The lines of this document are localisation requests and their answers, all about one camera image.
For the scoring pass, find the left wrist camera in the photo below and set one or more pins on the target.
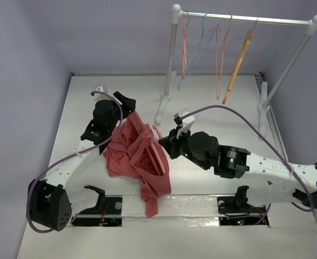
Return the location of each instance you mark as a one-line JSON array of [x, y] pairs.
[[101, 89]]

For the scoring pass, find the red t shirt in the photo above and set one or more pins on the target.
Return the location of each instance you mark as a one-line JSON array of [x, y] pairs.
[[126, 156]]

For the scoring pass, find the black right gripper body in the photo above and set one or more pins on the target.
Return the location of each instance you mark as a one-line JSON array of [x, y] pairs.
[[173, 144]]

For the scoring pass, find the blue wire hanger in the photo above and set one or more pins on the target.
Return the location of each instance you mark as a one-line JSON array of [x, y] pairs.
[[199, 50]]

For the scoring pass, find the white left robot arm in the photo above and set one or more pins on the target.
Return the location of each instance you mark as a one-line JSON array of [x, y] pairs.
[[50, 206]]

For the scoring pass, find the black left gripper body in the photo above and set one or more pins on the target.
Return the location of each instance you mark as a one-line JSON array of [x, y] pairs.
[[126, 109]]

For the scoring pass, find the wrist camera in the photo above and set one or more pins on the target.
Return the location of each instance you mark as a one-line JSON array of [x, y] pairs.
[[184, 122], [101, 89]]

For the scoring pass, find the pink hanger far left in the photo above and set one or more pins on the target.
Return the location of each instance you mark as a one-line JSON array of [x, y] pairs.
[[184, 46]]

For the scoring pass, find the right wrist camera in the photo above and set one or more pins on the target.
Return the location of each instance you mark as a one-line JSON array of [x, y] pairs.
[[184, 122]]

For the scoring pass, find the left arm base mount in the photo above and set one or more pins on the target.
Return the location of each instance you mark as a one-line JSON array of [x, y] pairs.
[[96, 209]]

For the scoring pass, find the orange wooden hanger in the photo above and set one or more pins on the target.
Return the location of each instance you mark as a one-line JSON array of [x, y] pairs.
[[238, 63]]

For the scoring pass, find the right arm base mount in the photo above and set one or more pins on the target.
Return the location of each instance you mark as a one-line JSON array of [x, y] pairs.
[[236, 211]]

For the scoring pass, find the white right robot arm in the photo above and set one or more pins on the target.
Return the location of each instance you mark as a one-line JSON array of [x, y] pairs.
[[287, 183]]

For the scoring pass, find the thin pink wire hanger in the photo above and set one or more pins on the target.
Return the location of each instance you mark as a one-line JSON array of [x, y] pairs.
[[220, 41]]

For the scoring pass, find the thick pink plastic hanger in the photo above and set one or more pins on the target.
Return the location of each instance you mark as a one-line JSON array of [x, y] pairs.
[[151, 148]]

